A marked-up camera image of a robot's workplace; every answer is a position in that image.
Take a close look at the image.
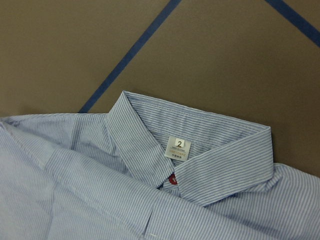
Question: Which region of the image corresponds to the light blue striped shirt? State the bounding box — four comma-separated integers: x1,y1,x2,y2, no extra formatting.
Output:
0,91,320,240

